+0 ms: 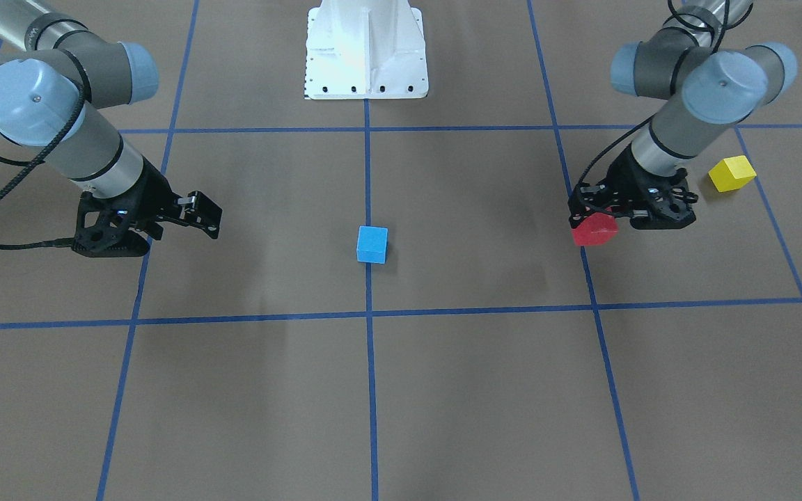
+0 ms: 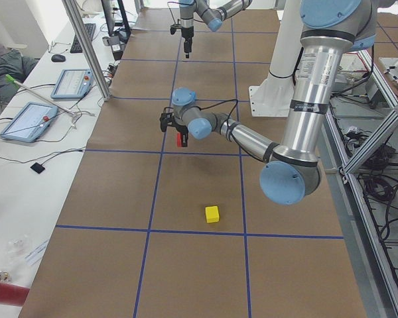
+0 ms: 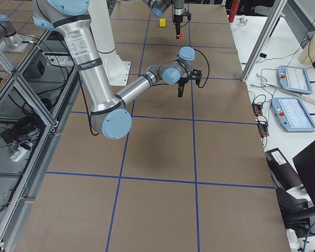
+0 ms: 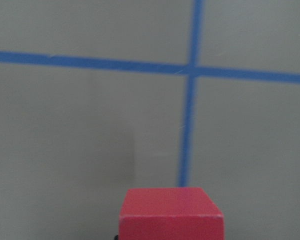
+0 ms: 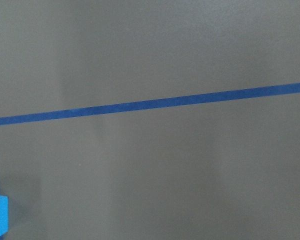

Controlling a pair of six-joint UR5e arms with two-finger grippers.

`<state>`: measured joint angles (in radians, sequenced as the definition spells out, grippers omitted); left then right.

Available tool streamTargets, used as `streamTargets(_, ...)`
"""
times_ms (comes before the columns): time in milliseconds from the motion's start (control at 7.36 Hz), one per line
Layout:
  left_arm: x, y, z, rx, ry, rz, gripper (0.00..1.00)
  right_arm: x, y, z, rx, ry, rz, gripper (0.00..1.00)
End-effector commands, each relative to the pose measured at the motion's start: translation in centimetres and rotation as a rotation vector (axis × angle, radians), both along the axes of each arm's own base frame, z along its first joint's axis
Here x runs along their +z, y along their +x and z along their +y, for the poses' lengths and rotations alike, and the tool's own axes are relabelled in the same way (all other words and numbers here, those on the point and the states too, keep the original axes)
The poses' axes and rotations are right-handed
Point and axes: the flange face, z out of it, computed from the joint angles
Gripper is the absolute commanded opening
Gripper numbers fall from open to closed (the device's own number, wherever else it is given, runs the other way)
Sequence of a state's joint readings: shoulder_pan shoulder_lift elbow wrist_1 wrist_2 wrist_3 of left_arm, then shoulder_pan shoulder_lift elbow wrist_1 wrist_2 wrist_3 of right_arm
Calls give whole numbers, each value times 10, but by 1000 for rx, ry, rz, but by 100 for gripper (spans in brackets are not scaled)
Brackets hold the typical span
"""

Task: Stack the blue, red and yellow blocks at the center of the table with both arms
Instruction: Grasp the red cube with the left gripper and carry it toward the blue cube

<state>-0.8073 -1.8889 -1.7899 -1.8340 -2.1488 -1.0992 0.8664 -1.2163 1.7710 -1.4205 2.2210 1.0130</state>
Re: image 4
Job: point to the red block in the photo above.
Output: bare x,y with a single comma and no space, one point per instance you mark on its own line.
182,213

